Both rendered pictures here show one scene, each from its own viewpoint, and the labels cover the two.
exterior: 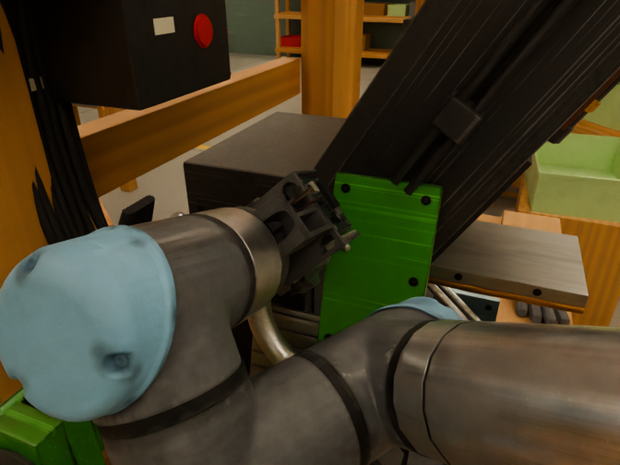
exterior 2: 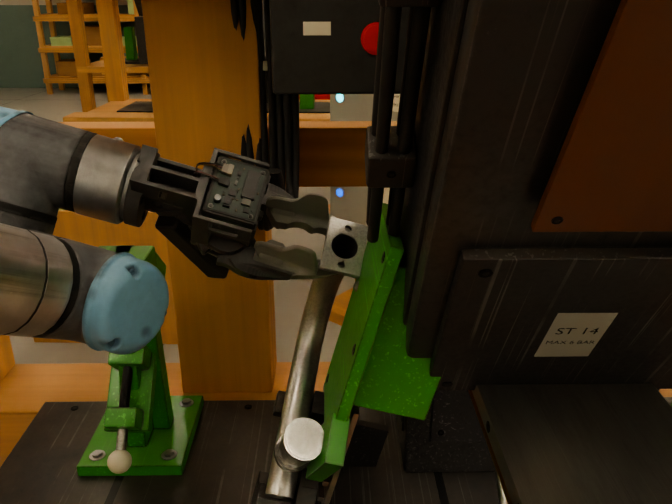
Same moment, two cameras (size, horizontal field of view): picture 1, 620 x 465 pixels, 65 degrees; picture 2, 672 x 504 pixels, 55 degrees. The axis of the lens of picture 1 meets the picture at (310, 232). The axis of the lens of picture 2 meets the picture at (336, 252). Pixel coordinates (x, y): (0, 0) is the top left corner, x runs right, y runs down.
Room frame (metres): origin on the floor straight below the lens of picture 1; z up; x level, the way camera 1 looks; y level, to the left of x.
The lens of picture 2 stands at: (0.24, -0.55, 1.46)
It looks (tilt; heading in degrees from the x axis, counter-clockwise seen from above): 22 degrees down; 67
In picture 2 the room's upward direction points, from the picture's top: straight up
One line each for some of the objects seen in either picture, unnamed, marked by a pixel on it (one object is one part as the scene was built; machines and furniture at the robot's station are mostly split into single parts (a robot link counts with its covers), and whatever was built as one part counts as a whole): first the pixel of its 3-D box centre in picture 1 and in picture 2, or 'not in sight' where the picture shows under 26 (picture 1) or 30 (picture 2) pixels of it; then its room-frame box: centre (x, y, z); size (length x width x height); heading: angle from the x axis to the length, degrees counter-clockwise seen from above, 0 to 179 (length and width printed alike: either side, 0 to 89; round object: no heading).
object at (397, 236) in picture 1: (382, 258); (392, 326); (0.49, -0.08, 1.17); 0.13 x 0.12 x 0.20; 158
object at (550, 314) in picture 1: (530, 291); not in sight; (0.79, -0.44, 0.91); 0.20 x 0.11 x 0.03; 166
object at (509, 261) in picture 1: (431, 245); (563, 399); (0.62, -0.18, 1.11); 0.39 x 0.16 x 0.03; 68
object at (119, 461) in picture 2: not in sight; (121, 443); (0.24, 0.12, 0.96); 0.06 x 0.03 x 0.06; 68
